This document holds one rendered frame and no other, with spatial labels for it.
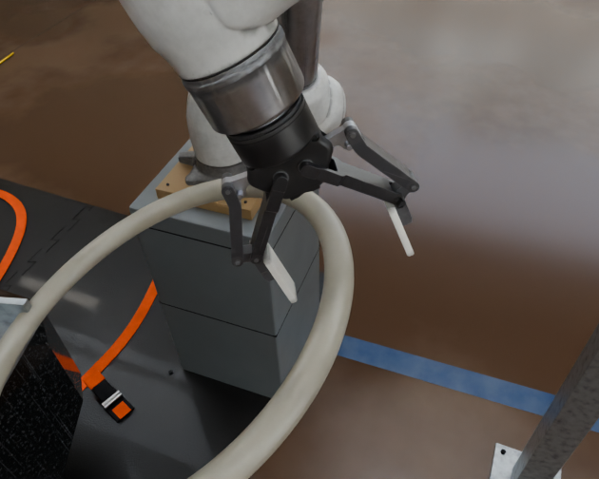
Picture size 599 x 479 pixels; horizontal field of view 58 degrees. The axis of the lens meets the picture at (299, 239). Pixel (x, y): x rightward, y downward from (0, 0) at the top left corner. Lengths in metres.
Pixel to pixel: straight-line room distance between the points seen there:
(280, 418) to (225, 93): 0.26
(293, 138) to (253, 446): 0.25
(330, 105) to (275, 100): 0.93
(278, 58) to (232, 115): 0.06
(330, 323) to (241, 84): 0.22
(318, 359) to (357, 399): 1.50
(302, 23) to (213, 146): 0.40
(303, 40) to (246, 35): 0.76
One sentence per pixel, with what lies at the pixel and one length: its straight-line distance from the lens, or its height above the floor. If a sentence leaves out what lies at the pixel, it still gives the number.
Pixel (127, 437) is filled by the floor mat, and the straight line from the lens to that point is 1.99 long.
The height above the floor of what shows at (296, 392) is 1.32.
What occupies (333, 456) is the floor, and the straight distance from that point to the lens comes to 1.88.
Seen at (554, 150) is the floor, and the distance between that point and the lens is 3.22.
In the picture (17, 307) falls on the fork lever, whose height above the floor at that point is 1.17.
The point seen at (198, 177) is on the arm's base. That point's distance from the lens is 1.45.
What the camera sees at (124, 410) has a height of 0.03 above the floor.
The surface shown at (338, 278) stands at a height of 1.33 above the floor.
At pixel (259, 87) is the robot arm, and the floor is 1.52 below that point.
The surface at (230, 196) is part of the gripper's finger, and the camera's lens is 0.51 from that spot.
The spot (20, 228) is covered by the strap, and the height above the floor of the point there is 0.02.
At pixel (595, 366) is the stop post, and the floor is 0.71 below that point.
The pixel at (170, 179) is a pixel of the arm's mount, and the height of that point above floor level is 0.83.
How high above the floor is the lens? 1.72
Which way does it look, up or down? 45 degrees down
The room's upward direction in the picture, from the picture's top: 2 degrees counter-clockwise
